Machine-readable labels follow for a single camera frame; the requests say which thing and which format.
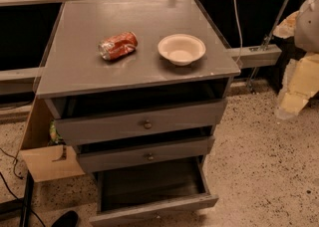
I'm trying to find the white paper bowl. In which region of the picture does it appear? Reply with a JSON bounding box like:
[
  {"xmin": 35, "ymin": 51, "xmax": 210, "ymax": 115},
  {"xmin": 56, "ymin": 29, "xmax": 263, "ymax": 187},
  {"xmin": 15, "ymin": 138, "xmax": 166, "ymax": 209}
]
[{"xmin": 158, "ymin": 34, "xmax": 206, "ymax": 66}]

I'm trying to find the grey bottom drawer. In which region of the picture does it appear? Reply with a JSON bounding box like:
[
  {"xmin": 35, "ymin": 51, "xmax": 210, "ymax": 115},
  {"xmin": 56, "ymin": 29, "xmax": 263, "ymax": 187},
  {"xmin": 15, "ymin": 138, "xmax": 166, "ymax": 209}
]
[{"xmin": 90, "ymin": 157, "xmax": 218, "ymax": 227}]

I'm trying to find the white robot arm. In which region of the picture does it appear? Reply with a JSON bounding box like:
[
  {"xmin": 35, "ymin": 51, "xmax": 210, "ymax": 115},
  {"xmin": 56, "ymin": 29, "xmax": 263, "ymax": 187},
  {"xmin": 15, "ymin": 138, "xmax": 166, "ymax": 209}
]
[{"xmin": 274, "ymin": 0, "xmax": 319, "ymax": 119}]

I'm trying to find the black floor cable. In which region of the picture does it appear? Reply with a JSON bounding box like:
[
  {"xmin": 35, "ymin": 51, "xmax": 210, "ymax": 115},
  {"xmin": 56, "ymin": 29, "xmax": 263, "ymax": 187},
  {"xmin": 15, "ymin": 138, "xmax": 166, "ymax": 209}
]
[{"xmin": 0, "ymin": 146, "xmax": 47, "ymax": 227}]

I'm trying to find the black stand leg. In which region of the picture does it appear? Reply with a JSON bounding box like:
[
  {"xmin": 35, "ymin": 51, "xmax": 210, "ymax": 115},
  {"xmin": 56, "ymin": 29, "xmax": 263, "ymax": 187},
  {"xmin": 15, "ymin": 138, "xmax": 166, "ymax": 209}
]
[{"xmin": 19, "ymin": 172, "xmax": 34, "ymax": 227}]

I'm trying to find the crushed red coke can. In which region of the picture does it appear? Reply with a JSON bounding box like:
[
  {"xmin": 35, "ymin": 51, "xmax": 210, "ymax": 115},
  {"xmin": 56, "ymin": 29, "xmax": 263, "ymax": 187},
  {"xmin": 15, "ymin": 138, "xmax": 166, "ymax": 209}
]
[{"xmin": 98, "ymin": 32, "xmax": 138, "ymax": 61}]

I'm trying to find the grey drawer cabinet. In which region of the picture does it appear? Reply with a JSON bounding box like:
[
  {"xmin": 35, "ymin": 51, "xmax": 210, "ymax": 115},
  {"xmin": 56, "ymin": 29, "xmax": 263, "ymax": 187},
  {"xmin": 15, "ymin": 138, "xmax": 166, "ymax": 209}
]
[{"xmin": 37, "ymin": 0, "xmax": 239, "ymax": 159}]

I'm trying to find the grey drawer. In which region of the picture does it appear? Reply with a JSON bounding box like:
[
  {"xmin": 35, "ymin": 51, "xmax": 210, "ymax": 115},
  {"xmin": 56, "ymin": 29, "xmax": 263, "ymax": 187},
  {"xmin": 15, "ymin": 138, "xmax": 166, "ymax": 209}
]
[
  {"xmin": 55, "ymin": 99, "xmax": 226, "ymax": 145},
  {"xmin": 78, "ymin": 135, "xmax": 215, "ymax": 173},
  {"xmin": 90, "ymin": 157, "xmax": 218, "ymax": 227}
]

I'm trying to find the grey hanging cable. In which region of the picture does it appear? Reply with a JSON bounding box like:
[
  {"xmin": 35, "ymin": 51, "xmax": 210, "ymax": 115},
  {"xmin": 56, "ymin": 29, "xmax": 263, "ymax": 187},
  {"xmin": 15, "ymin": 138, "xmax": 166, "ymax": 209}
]
[{"xmin": 216, "ymin": 0, "xmax": 244, "ymax": 65}]

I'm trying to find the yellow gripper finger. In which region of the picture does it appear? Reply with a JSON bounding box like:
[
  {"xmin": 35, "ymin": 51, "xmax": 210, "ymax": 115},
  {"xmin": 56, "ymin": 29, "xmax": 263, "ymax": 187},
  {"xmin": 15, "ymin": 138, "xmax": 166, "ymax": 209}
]
[
  {"xmin": 275, "ymin": 53, "xmax": 319, "ymax": 119},
  {"xmin": 273, "ymin": 11, "xmax": 299, "ymax": 39}
]

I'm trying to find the wooden side board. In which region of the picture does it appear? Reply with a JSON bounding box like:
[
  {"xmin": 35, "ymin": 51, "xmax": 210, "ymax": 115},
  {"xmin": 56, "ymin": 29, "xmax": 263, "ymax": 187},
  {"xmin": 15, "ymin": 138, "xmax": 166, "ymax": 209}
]
[{"xmin": 20, "ymin": 99, "xmax": 84, "ymax": 182}]

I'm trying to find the grey middle drawer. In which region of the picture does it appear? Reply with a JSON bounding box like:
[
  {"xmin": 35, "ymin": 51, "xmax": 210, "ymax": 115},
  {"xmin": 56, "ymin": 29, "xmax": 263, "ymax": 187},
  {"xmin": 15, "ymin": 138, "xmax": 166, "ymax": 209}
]
[{"xmin": 78, "ymin": 135, "xmax": 215, "ymax": 173}]

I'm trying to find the green snack bag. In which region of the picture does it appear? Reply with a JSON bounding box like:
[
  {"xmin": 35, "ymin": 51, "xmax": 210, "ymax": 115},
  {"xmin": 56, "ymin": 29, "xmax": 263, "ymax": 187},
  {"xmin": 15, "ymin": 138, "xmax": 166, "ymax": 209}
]
[{"xmin": 49, "ymin": 120, "xmax": 64, "ymax": 146}]

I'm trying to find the black shoe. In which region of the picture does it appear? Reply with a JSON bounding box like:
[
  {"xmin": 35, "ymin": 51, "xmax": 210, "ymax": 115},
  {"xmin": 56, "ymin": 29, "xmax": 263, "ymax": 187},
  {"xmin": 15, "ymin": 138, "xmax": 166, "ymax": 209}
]
[{"xmin": 51, "ymin": 210, "xmax": 79, "ymax": 227}]

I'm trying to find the grey top drawer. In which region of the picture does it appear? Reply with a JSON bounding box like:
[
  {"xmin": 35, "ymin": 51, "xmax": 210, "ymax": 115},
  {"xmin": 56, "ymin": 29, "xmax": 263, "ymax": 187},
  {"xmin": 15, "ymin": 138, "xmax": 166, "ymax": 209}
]
[{"xmin": 55, "ymin": 99, "xmax": 226, "ymax": 145}]

